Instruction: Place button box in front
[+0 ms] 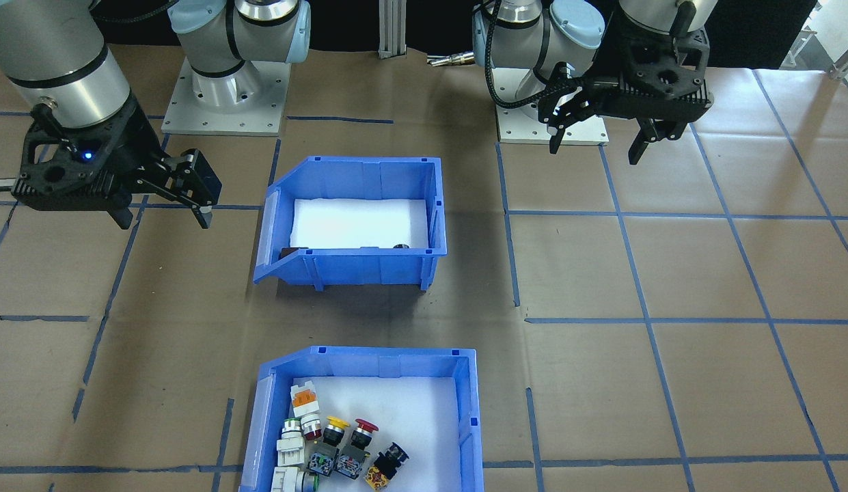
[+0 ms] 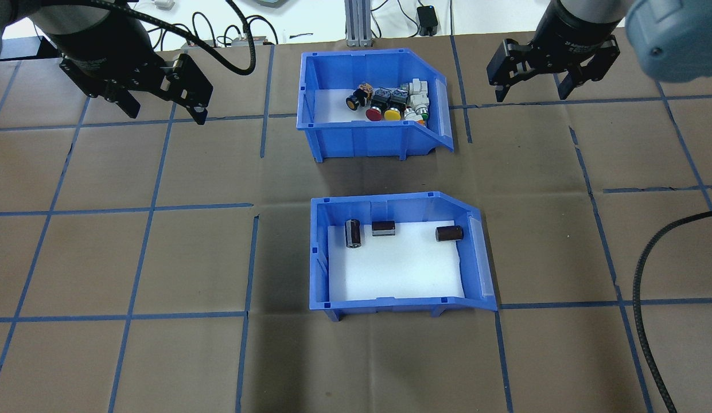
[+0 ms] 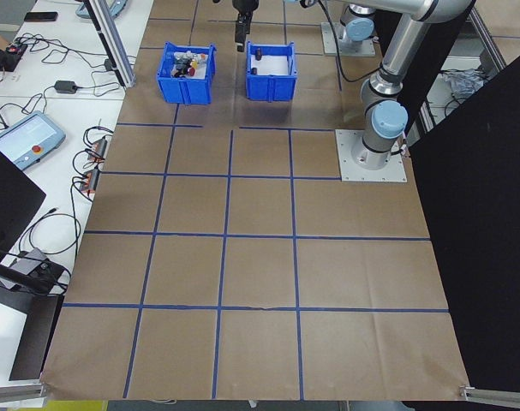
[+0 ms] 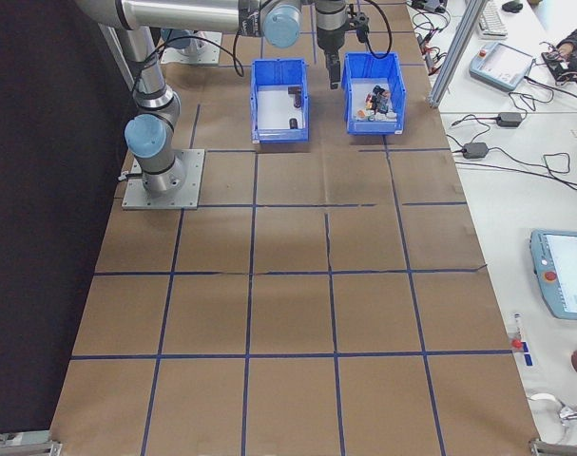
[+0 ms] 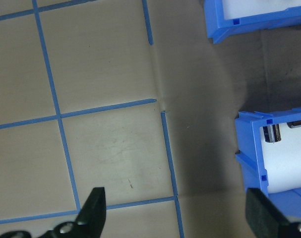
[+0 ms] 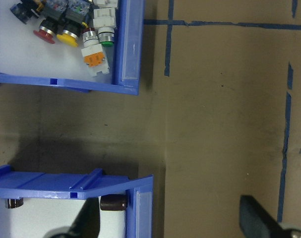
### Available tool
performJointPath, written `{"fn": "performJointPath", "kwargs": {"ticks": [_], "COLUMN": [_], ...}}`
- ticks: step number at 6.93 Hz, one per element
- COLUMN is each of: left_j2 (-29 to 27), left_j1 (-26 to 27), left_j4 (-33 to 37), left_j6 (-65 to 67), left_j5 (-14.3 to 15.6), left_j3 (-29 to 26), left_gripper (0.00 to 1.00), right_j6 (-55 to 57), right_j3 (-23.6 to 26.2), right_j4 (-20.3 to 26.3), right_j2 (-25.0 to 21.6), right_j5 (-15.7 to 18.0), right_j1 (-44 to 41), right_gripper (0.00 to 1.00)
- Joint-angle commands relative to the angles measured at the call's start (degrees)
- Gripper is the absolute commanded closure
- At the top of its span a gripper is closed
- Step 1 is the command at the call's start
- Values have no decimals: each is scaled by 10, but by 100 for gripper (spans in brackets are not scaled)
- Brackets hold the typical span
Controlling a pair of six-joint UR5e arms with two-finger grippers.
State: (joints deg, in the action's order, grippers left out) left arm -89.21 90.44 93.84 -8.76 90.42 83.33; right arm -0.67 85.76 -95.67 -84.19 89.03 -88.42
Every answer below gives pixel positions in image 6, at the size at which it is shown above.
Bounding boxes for blue plastic bin with capacitors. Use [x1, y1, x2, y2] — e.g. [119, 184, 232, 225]
[0, 164, 155, 238]

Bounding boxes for blue plastic bin with buttons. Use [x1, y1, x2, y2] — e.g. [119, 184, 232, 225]
[0, 0, 146, 96]

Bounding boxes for white button with orange block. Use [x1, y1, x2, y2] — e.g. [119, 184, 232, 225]
[80, 27, 111, 77]

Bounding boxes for yellow mushroom push button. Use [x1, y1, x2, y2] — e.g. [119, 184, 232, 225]
[56, 0, 90, 48]

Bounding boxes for green button with white block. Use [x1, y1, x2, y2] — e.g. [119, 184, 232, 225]
[93, 7, 117, 48]

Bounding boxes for red mushroom push button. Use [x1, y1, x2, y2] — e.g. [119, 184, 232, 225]
[33, 0, 68, 45]

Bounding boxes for white contact block button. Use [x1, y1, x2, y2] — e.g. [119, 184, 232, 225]
[93, 0, 119, 8]

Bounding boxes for black button with yellow base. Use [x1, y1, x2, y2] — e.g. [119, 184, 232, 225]
[9, 0, 46, 25]

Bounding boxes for white foam bin liner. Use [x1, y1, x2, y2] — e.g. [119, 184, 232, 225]
[0, 197, 128, 238]

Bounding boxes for small parts in bin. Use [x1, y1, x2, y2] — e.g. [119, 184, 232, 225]
[0, 0, 120, 83]

